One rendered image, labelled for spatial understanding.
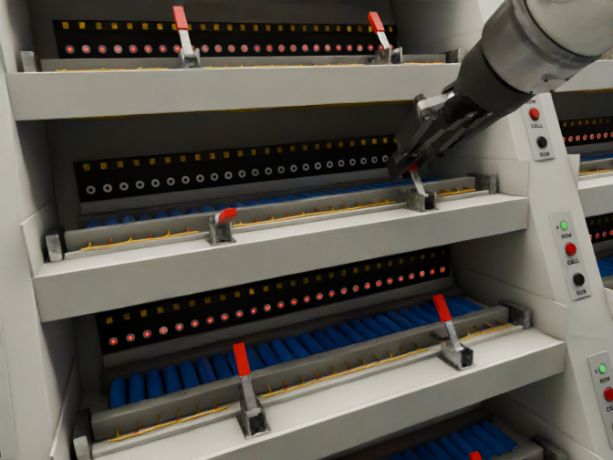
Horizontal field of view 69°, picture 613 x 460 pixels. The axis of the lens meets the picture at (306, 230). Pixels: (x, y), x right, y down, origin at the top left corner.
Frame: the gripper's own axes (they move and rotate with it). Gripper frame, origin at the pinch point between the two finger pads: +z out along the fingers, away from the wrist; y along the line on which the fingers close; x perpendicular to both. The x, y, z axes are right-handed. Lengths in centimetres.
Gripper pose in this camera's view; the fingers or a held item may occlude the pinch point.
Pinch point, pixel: (409, 159)
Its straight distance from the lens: 61.9
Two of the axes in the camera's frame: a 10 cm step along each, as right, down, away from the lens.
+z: -2.9, 3.2, 9.0
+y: 9.3, -1.5, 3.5
